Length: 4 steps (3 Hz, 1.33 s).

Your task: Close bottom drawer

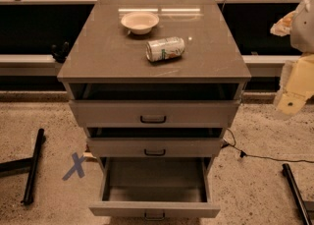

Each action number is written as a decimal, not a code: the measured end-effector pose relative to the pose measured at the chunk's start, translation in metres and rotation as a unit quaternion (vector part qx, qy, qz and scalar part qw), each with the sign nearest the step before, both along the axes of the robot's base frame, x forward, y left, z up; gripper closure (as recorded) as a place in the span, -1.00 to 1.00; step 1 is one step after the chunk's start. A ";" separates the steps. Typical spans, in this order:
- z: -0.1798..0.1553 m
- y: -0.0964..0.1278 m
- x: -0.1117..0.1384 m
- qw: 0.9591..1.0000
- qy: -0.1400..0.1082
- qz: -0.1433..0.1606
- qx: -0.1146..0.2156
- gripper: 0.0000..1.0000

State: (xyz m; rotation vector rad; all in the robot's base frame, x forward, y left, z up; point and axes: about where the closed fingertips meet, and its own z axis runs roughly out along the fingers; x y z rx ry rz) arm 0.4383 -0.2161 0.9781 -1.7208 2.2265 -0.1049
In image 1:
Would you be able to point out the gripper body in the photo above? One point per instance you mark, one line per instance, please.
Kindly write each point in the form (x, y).
(304, 28)

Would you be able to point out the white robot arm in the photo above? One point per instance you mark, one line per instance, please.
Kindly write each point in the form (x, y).
(299, 25)

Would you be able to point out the grey drawer cabinet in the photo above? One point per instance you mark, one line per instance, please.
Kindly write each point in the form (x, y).
(109, 62)

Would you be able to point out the grey middle drawer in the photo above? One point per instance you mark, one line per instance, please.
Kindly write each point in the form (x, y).
(155, 142)

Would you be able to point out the grey top drawer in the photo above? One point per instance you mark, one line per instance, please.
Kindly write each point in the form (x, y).
(154, 113)

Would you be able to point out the black floor stand right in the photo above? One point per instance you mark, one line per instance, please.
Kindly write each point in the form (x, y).
(305, 208)

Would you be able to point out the white green soda can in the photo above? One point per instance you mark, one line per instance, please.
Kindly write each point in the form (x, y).
(164, 49)

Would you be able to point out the white ceramic bowl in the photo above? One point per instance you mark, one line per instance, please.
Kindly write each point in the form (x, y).
(140, 22)

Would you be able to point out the blue tape cross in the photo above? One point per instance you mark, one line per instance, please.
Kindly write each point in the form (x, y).
(76, 168)

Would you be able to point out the black clamp on rail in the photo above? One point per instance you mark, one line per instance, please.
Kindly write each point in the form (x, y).
(60, 53)

